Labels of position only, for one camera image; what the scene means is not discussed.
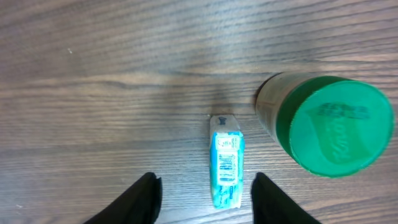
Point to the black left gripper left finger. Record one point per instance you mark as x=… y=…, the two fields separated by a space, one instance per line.
x=139 y=204

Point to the Kleenex tissue pack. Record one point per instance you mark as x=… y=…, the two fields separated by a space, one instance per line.
x=226 y=161

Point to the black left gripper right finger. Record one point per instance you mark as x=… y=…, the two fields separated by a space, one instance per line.
x=270 y=204

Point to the green lid Knorr jar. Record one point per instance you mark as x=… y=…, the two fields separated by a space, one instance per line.
x=331 y=126

